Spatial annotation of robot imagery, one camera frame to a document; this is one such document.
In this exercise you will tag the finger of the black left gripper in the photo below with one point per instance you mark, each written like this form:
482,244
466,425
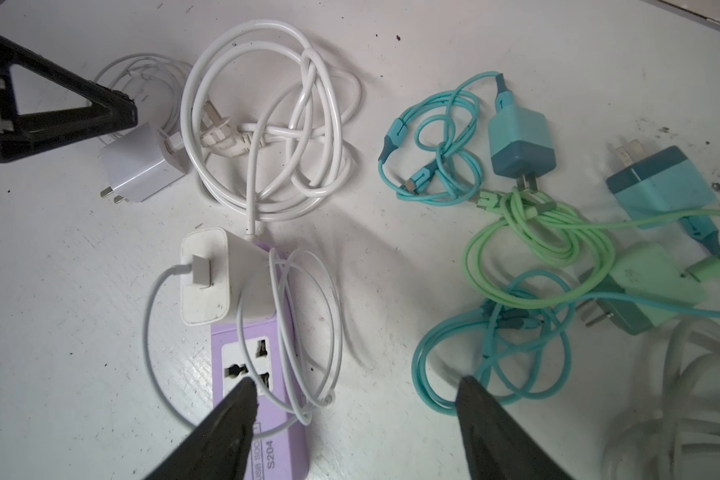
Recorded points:
25,135

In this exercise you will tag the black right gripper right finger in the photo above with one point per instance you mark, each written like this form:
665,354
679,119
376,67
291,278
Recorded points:
496,446

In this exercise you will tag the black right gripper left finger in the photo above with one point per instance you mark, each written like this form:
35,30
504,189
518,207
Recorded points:
219,447

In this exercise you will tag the purple power strip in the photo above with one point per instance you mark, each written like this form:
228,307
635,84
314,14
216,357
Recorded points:
241,348

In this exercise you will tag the white labelled adapter with cable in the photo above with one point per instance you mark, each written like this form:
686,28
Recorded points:
138,74

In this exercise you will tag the white charger plug adapter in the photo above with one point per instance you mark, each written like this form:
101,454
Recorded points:
228,275

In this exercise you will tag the teal charger dark band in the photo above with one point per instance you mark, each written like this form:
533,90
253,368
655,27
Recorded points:
660,183

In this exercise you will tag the teal charger with cable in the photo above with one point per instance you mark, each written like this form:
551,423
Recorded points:
520,144

